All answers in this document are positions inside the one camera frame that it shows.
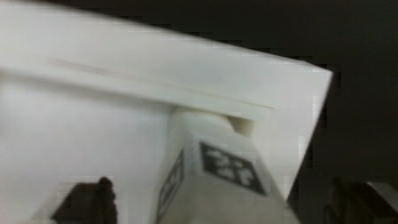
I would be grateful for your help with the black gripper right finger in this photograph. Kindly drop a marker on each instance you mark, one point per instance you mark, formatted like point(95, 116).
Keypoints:
point(363, 203)

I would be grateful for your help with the white square tabletop part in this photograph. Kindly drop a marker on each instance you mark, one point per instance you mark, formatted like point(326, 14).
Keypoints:
point(79, 134)

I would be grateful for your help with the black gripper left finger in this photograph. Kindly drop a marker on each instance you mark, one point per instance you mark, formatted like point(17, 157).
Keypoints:
point(88, 207)

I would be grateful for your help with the white fence right segment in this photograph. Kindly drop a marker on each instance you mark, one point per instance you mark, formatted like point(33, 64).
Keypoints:
point(88, 50)

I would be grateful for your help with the white table leg with tag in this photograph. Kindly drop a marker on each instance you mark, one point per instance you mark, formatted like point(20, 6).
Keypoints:
point(216, 187)

